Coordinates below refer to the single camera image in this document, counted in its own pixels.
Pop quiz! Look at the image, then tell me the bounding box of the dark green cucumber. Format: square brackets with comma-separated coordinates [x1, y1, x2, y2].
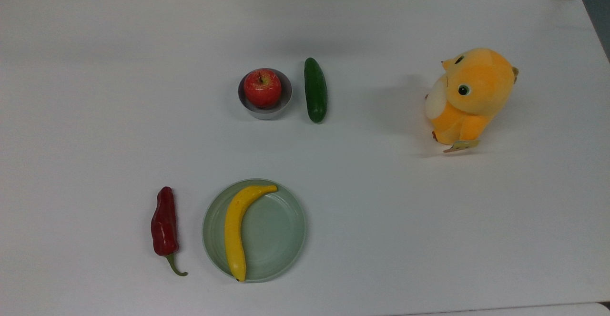
[304, 57, 328, 124]

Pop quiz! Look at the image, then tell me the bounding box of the pale green plastic plate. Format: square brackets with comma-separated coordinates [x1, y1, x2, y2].
[202, 179, 307, 283]

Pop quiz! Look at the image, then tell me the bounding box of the orange plush toy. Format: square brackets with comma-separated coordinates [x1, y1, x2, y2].
[425, 47, 519, 153]

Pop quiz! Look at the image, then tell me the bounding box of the red chili pepper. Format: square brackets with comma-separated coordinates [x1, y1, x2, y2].
[151, 186, 188, 277]

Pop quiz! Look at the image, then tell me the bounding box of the red apple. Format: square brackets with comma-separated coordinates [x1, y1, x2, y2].
[244, 69, 283, 108]

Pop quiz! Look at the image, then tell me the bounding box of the small grey bowl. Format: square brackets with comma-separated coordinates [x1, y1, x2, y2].
[238, 68, 293, 120]

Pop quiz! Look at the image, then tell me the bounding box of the yellow banana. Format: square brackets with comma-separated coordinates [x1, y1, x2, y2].
[224, 184, 278, 282]

